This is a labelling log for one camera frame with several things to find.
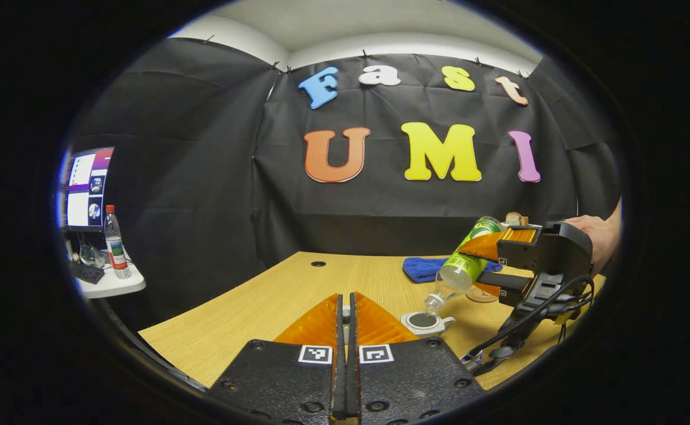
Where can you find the computer monitor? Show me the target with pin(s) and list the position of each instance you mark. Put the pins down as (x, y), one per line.
(88, 189)

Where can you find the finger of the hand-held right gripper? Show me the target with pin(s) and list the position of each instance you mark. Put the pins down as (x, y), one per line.
(504, 280)
(486, 245)

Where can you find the red cap plastic bottle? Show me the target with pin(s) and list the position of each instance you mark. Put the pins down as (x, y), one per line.
(115, 248)

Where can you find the white teacup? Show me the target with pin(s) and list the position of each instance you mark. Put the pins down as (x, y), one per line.
(439, 327)

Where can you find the round brown coaster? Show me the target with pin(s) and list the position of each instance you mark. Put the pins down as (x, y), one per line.
(480, 294)

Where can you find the white teacup lid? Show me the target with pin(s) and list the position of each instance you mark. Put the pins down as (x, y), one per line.
(346, 316)

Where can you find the black backdrop cloth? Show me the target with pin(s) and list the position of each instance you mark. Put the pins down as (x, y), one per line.
(191, 177)

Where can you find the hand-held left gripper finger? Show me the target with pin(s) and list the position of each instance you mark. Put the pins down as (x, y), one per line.
(339, 383)
(353, 383)

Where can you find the white side table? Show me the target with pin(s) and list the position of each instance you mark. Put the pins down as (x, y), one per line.
(117, 286)

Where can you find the black keyboard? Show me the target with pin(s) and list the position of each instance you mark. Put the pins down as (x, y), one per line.
(88, 273)

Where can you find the blue towel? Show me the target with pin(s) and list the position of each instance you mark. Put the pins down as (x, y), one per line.
(421, 268)

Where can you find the green label water bottle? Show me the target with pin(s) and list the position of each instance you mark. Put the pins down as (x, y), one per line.
(460, 271)

